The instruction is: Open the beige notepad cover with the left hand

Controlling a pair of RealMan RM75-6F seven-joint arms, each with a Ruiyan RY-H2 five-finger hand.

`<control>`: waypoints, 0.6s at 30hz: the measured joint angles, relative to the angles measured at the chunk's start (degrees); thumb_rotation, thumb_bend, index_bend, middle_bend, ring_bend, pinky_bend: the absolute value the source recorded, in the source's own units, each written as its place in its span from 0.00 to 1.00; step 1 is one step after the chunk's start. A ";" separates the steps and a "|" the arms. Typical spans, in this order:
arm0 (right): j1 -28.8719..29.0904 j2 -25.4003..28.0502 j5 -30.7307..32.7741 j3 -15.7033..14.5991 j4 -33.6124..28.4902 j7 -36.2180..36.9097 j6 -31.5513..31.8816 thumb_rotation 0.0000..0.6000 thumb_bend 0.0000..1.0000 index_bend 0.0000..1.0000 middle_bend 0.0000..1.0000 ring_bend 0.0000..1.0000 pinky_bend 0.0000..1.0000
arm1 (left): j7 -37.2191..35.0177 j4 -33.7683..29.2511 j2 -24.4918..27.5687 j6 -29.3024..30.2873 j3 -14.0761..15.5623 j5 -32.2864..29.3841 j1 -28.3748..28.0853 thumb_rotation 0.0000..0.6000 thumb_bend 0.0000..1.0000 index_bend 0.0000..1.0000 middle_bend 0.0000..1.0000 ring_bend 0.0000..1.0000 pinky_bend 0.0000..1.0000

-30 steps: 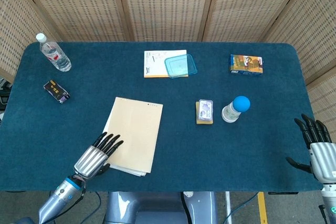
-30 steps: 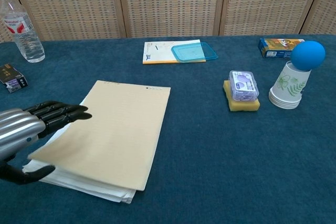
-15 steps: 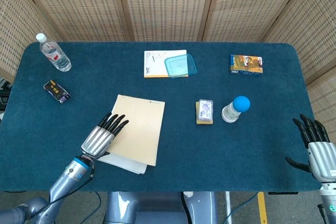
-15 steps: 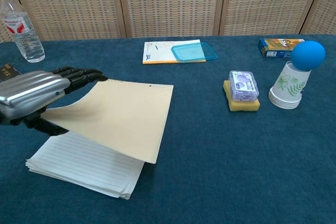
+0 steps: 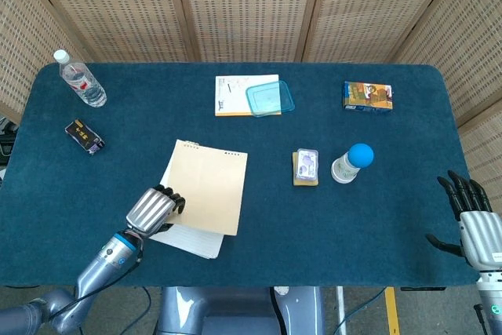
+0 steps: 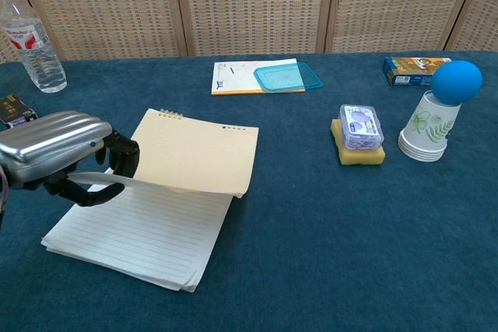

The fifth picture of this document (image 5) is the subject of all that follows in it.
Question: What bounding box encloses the small black carton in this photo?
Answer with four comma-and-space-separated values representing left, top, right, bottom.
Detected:
64, 118, 106, 156

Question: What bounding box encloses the tan paper notepad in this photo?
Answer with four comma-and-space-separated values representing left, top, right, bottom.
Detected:
149, 139, 249, 260

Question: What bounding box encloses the blue table cloth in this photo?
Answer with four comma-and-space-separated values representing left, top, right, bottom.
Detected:
0, 62, 482, 288

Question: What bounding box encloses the clear box with purple contents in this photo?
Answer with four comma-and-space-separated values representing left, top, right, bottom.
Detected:
296, 147, 319, 182

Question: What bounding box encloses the clear plastic water bottle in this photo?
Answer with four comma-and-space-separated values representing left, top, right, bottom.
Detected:
53, 49, 107, 108

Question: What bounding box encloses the blue floor cable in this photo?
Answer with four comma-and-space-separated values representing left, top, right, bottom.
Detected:
333, 287, 387, 335

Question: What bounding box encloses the black floor cable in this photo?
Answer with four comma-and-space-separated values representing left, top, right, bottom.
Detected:
127, 286, 153, 335

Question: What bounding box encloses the teal translucent plastic lid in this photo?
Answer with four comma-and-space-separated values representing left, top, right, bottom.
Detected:
245, 79, 296, 118

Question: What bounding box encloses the blue ball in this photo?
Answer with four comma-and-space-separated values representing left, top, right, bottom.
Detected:
348, 143, 375, 169

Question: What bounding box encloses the blue and orange printed box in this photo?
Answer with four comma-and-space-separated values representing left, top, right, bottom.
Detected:
342, 81, 395, 115

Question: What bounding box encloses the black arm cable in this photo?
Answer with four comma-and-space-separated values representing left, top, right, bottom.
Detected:
49, 246, 144, 322

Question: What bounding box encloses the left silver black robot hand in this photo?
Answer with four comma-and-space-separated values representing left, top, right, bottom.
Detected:
125, 184, 187, 239

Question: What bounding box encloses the white table leg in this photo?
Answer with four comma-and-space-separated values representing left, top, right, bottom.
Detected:
335, 286, 347, 326

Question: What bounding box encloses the grey robot torso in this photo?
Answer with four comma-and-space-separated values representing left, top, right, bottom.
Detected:
155, 286, 326, 335

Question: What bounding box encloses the woven wooden screen panel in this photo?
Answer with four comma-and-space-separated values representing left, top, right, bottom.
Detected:
19, 0, 199, 64
300, 0, 462, 64
0, 0, 93, 124
391, 0, 502, 218
172, 0, 326, 64

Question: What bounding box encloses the white notepad with orange edge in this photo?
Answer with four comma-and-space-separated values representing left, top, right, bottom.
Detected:
214, 74, 282, 118

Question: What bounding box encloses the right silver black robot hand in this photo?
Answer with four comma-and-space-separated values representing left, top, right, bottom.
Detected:
425, 169, 502, 271

